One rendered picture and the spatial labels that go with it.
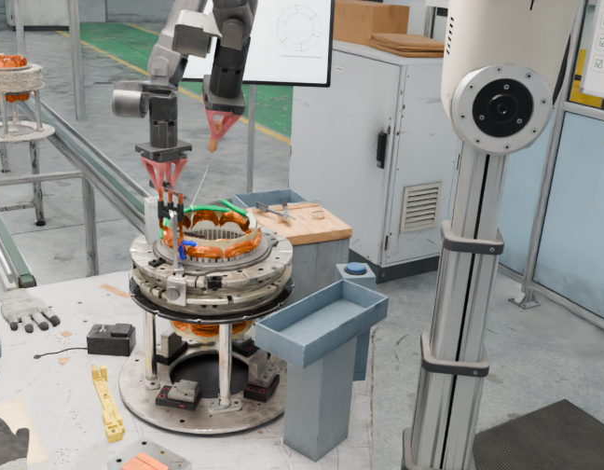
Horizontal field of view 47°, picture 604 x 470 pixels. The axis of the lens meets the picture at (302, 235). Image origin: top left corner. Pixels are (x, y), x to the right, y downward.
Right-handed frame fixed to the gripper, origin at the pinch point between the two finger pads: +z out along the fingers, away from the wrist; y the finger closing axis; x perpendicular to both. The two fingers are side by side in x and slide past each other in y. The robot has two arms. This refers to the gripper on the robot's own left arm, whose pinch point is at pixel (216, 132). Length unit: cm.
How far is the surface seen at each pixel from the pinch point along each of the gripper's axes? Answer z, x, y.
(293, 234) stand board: 27.1, 22.0, -3.5
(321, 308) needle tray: 21.6, 20.4, 24.0
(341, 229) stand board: 26.5, 33.8, -5.1
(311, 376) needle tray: 24.8, 16.2, 37.3
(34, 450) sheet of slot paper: 50, -30, 33
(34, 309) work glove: 66, -33, -17
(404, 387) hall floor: 148, 108, -50
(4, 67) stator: 97, -56, -191
